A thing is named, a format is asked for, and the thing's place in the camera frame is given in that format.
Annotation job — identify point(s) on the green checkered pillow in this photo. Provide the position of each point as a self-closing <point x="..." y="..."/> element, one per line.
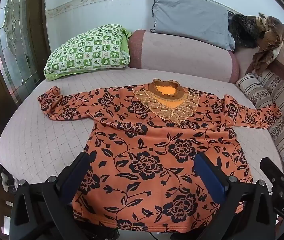
<point x="87" y="51"/>

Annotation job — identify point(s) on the floral wall border strip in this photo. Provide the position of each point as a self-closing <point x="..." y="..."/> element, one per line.
<point x="94" y="1"/>

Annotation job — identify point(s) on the brown fur garment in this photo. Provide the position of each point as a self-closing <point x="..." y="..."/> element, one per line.
<point x="269" y="37"/>

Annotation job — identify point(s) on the orange floral sweater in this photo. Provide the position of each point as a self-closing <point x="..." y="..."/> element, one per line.
<point x="144" y="135"/>

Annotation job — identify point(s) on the wooden door frame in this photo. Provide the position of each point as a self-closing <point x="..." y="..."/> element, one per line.
<point x="38" y="17"/>

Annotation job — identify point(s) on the pink quilted mattress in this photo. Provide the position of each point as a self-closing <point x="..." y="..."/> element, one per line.
<point x="47" y="135"/>

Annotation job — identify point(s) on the dark fur garment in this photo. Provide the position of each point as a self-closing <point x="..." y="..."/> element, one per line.
<point x="243" y="30"/>

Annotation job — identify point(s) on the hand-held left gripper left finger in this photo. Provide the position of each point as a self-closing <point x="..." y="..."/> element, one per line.
<point x="75" y="174"/>

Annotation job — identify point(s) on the leaded glass door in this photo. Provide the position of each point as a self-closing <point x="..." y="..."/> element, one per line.
<point x="12" y="50"/>

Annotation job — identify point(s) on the grey pillow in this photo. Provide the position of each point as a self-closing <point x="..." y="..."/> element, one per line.
<point x="192" y="17"/>

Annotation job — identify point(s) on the striped bolster cushion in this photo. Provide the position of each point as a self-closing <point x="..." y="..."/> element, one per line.
<point x="254" y="90"/>

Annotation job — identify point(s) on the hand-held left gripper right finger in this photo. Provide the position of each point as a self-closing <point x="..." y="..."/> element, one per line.
<point x="210" y="177"/>

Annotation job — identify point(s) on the pink bolster cushion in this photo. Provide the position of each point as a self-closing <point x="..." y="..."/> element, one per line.
<point x="177" y="55"/>

